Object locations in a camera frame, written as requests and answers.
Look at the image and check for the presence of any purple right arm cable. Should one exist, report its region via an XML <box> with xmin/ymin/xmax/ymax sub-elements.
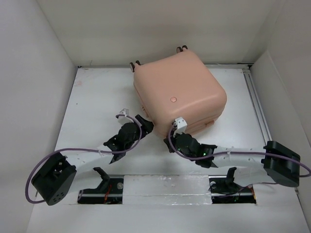
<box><xmin>168</xmin><ymin>122</ymin><xmax>311</xmax><ymax>177</ymax></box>

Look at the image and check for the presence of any white foam cover block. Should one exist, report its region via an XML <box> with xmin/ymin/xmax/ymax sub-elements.
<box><xmin>122</xmin><ymin>174</ymin><xmax>212</xmax><ymax>205</ymax></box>

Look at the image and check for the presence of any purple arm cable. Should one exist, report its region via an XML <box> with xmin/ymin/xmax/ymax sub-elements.
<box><xmin>26</xmin><ymin>114</ymin><xmax>143</xmax><ymax>204</ymax></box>
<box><xmin>168</xmin><ymin>122</ymin><xmax>311</xmax><ymax>177</ymax></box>

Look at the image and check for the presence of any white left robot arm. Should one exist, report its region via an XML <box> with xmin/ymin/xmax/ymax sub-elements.
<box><xmin>25</xmin><ymin>113</ymin><xmax>154</xmax><ymax>206</ymax></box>

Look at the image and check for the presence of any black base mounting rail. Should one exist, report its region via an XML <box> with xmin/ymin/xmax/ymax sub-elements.
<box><xmin>77</xmin><ymin>176</ymin><xmax>257</xmax><ymax>205</ymax></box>

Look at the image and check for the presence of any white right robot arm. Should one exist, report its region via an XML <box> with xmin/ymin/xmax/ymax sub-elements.
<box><xmin>164</xmin><ymin>133</ymin><xmax>300</xmax><ymax>191</ymax></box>

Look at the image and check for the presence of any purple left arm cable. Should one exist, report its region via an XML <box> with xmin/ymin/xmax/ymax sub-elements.
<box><xmin>26</xmin><ymin>114</ymin><xmax>143</xmax><ymax>204</ymax></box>

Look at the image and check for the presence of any pink hard-shell suitcase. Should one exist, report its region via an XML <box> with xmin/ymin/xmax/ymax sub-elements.
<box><xmin>130</xmin><ymin>45</ymin><xmax>227</xmax><ymax>138</ymax></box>

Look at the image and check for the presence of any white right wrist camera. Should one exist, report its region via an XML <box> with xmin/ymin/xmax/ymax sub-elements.
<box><xmin>173</xmin><ymin>117</ymin><xmax>188</xmax><ymax>134</ymax></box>

